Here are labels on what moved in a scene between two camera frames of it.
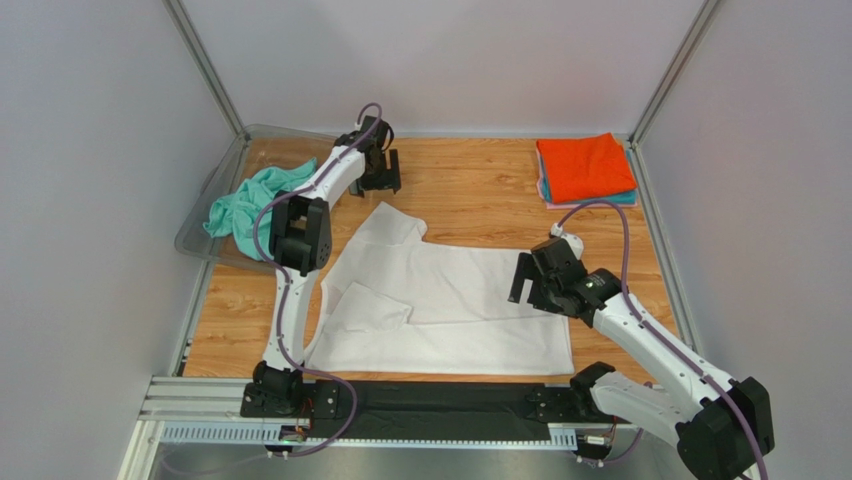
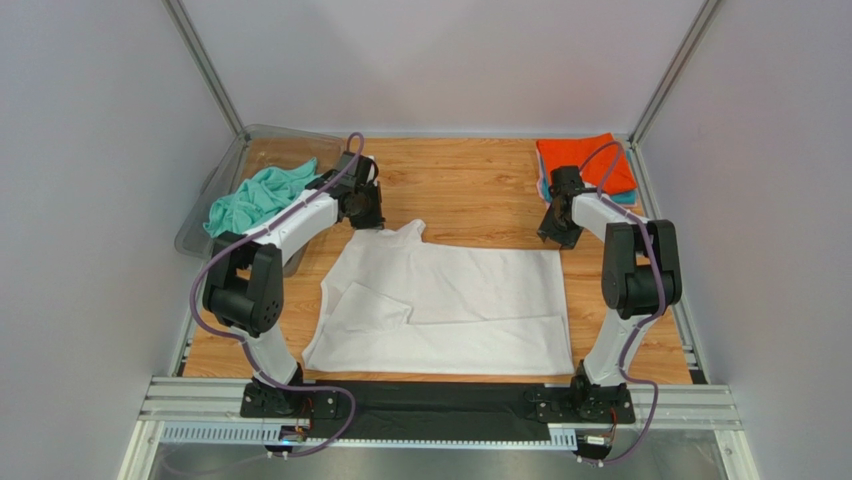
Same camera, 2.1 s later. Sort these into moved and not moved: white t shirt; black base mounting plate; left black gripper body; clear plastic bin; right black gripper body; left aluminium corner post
Moved: left black gripper body; right black gripper body
Not moved: clear plastic bin; black base mounting plate; white t shirt; left aluminium corner post
